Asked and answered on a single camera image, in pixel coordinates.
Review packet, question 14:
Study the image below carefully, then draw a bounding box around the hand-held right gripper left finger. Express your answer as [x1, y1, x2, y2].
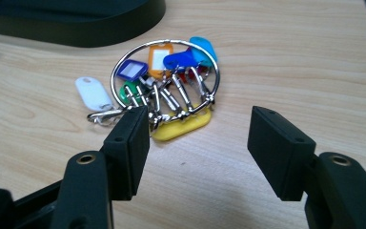
[51, 105, 151, 229]

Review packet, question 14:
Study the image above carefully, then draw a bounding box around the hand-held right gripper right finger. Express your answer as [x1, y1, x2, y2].
[247, 105, 366, 229]

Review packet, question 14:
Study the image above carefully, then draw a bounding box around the silver lobster clasp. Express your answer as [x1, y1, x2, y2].
[87, 107, 132, 126]

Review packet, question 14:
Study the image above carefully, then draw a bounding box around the large silver key ring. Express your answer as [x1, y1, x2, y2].
[110, 38, 221, 116]

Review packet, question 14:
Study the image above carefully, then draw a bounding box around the yellow key tag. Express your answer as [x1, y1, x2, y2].
[152, 106, 213, 142]

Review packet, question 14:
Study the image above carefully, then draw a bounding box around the green key tag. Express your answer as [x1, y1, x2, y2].
[119, 79, 151, 106]

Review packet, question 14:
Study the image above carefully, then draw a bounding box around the bunch of silver clasps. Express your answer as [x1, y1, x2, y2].
[123, 65, 217, 132]

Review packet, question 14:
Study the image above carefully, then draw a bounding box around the navy key tag white label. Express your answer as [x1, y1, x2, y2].
[116, 59, 150, 83]

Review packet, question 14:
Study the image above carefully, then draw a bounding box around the red key tag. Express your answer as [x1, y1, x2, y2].
[177, 65, 209, 84]

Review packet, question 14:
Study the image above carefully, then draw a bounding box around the orange key tag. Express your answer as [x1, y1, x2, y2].
[147, 43, 174, 80]

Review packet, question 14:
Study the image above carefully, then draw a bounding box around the light blue key tag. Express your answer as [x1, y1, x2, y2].
[189, 36, 218, 68]

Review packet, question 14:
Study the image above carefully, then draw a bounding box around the black round stand base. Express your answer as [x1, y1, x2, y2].
[0, 0, 167, 48]

